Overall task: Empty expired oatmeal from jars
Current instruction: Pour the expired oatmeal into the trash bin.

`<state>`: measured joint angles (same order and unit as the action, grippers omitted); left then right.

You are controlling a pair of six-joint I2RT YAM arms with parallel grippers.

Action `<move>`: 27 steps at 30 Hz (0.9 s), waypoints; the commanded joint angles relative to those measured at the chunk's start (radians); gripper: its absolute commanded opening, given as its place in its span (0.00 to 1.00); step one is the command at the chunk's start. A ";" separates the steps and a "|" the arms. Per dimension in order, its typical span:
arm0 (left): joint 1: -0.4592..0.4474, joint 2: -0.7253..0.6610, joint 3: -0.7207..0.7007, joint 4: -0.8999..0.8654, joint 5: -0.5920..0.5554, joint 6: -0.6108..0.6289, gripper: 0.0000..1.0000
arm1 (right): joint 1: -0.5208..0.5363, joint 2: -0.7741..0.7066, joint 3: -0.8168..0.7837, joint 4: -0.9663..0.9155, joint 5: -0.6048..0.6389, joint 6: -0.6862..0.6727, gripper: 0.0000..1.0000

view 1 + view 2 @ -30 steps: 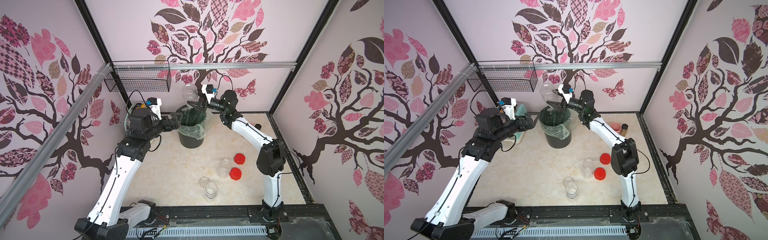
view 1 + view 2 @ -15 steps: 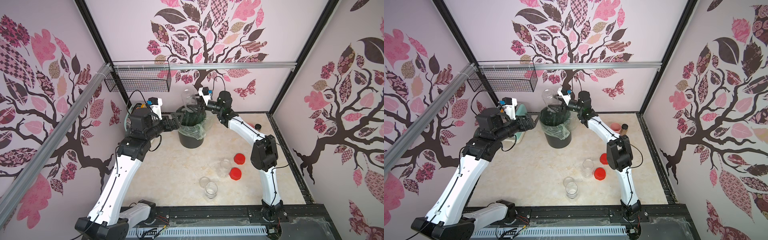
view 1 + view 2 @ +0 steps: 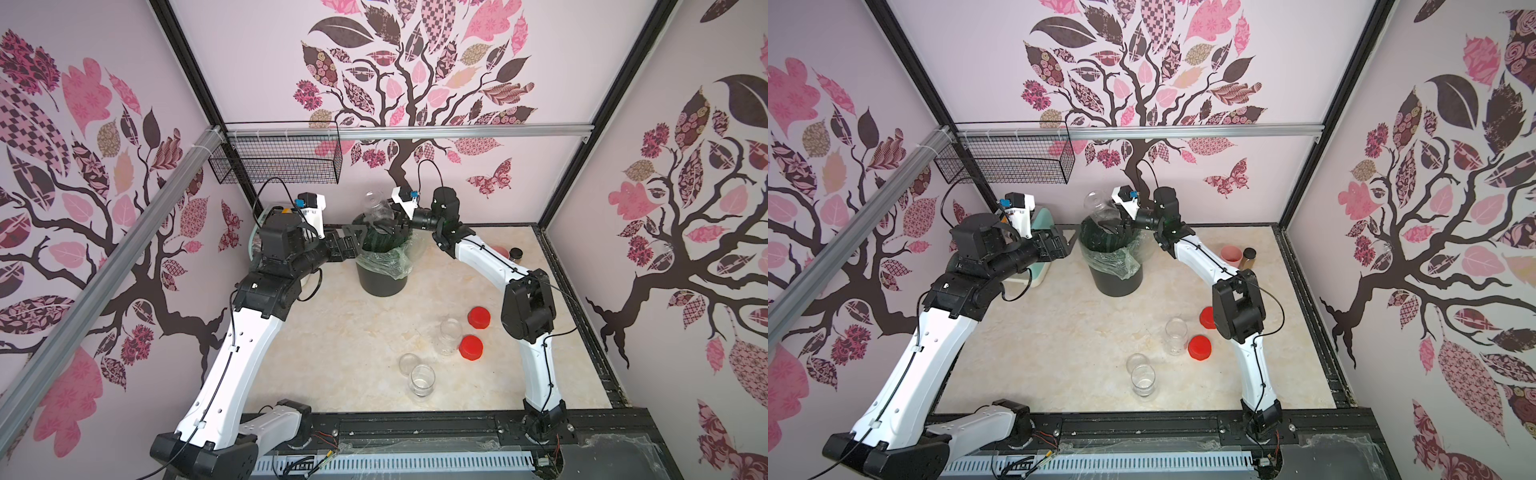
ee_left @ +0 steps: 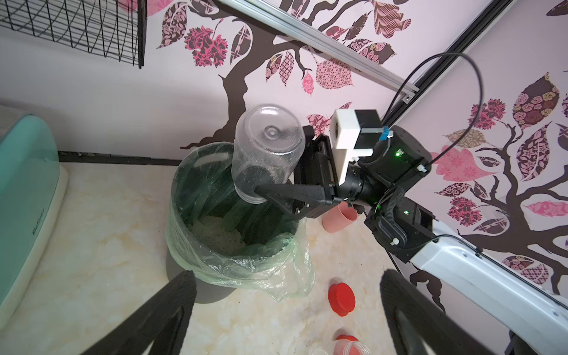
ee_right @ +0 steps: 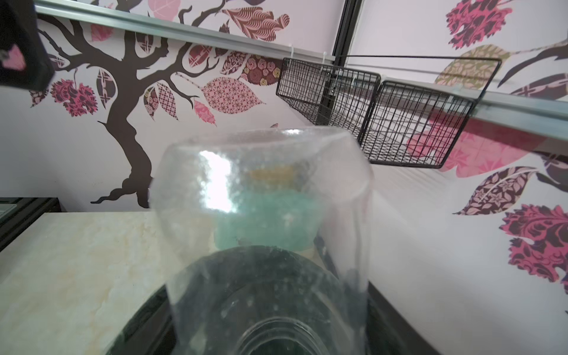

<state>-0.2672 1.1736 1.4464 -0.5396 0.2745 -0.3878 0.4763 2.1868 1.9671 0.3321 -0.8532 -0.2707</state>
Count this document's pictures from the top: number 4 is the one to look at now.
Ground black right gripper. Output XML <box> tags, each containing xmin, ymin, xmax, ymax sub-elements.
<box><xmin>254</xmin><ymin>125</ymin><xmax>355</xmax><ymax>218</ymax></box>

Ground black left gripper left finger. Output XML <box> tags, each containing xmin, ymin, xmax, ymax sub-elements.
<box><xmin>84</xmin><ymin>271</ymin><xmax>197</xmax><ymax>354</ymax></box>

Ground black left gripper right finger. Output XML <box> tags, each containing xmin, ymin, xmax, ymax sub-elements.
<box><xmin>380</xmin><ymin>269</ymin><xmax>492</xmax><ymax>354</ymax></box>

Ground oatmeal jar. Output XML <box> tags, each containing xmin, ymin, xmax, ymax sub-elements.
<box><xmin>307</xmin><ymin>340</ymin><xmax>371</xmax><ymax>355</ymax></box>
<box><xmin>232</xmin><ymin>104</ymin><xmax>306</xmax><ymax>204</ymax></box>

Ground red jar lid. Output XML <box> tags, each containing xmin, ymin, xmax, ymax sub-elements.
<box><xmin>328</xmin><ymin>283</ymin><xmax>356</xmax><ymax>317</ymax></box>
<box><xmin>333</xmin><ymin>334</ymin><xmax>362</xmax><ymax>355</ymax></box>

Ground black trash bin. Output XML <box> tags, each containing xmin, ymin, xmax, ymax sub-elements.
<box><xmin>165</xmin><ymin>141</ymin><xmax>303</xmax><ymax>305</ymax></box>

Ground pink plastic cup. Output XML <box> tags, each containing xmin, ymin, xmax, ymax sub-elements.
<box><xmin>322</xmin><ymin>202</ymin><xmax>359</xmax><ymax>234</ymax></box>

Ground clear plastic bin liner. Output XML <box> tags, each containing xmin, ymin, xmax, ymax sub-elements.
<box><xmin>165</xmin><ymin>141</ymin><xmax>317</xmax><ymax>303</ymax></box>

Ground mint green toaster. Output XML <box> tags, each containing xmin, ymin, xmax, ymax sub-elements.
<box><xmin>1</xmin><ymin>106</ymin><xmax>68</xmax><ymax>326</ymax></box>

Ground back aluminium rail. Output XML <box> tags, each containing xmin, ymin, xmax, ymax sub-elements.
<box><xmin>220</xmin><ymin>0</ymin><xmax>419</xmax><ymax>98</ymax></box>

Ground black wire basket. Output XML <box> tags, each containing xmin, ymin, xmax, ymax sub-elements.
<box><xmin>1</xmin><ymin>0</ymin><xmax>148</xmax><ymax>68</ymax></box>

